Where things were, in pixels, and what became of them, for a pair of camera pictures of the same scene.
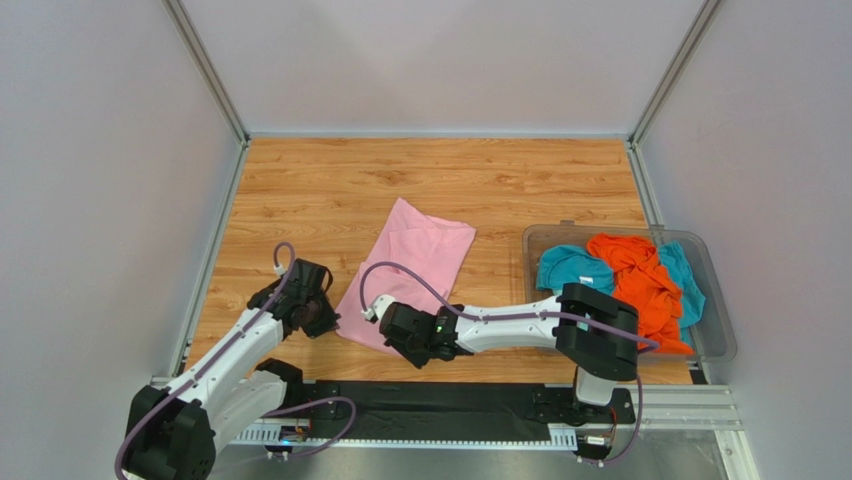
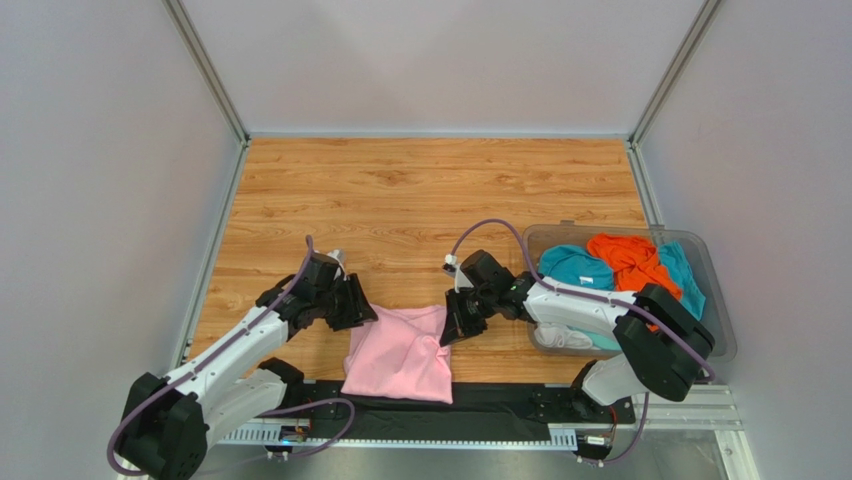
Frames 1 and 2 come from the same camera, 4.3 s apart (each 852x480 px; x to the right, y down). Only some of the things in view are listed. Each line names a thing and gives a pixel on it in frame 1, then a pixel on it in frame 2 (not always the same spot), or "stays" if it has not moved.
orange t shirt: (641, 281) stays
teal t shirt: (568, 264) stays
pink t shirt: (432, 247) -> (400, 356)
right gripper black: (397, 330) -> (470, 309)
